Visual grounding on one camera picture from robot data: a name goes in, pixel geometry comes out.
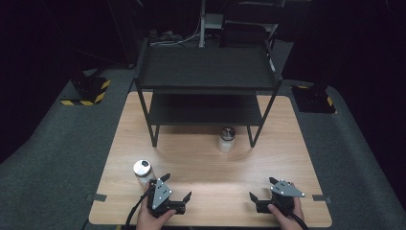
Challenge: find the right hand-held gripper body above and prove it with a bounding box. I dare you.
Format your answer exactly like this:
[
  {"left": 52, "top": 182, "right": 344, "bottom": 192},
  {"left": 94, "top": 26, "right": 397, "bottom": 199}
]
[{"left": 257, "top": 179, "right": 306, "bottom": 216}]

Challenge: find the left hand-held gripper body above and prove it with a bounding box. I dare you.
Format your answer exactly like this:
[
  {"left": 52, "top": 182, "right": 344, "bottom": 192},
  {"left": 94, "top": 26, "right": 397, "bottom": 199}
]
[{"left": 147, "top": 178, "right": 187, "bottom": 219}]

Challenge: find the glass jar of fine powder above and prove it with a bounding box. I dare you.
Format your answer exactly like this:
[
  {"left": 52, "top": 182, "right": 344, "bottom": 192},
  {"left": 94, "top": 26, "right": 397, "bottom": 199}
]
[{"left": 132, "top": 159, "right": 157, "bottom": 189}]

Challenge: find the glass jar of coarse crystals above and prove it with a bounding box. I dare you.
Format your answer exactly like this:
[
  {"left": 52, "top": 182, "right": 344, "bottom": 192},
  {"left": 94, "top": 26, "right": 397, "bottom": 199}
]
[{"left": 217, "top": 126, "right": 237, "bottom": 153}]

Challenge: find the black two-tier metal shelf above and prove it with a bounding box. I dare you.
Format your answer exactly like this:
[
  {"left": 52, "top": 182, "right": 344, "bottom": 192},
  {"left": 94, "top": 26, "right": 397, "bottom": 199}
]
[{"left": 133, "top": 37, "right": 283, "bottom": 149}]

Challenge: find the person's left hand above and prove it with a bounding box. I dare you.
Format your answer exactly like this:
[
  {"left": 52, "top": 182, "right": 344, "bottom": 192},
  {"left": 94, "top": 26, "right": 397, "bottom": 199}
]
[{"left": 136, "top": 198, "right": 177, "bottom": 230}]

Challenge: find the person's right hand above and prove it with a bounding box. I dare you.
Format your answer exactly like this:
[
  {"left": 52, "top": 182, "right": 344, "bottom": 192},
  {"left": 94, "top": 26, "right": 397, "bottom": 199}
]
[{"left": 267, "top": 196, "right": 305, "bottom": 230}]

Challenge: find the black yellow striped stand base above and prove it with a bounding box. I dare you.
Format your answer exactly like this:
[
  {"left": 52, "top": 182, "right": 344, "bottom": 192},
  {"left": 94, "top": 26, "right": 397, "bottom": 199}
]
[
  {"left": 60, "top": 75, "right": 112, "bottom": 106},
  {"left": 290, "top": 83, "right": 338, "bottom": 115}
]

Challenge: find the black power strip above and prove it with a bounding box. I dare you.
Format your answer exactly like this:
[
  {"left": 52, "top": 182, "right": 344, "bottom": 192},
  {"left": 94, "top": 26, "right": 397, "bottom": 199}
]
[{"left": 147, "top": 30, "right": 185, "bottom": 44}]

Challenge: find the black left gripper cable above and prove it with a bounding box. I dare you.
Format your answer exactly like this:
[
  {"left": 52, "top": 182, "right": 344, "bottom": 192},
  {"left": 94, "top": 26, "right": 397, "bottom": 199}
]
[{"left": 124, "top": 186, "right": 152, "bottom": 230}]

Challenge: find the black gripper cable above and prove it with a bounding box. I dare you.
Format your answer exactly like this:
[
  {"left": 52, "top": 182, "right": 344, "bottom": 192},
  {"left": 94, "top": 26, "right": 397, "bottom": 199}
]
[
  {"left": 288, "top": 212, "right": 310, "bottom": 230},
  {"left": 124, "top": 186, "right": 152, "bottom": 230}
]

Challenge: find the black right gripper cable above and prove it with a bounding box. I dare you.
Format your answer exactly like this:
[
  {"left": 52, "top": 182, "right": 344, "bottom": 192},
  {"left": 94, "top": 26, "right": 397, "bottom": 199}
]
[{"left": 288, "top": 212, "right": 310, "bottom": 230}]

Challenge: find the white cable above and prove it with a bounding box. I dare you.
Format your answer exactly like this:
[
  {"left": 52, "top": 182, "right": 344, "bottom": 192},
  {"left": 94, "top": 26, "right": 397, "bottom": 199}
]
[{"left": 149, "top": 18, "right": 203, "bottom": 47}]

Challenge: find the metal stand post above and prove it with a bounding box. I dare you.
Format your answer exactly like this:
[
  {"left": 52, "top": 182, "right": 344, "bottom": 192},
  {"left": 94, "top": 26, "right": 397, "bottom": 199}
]
[{"left": 198, "top": 0, "right": 224, "bottom": 49}]

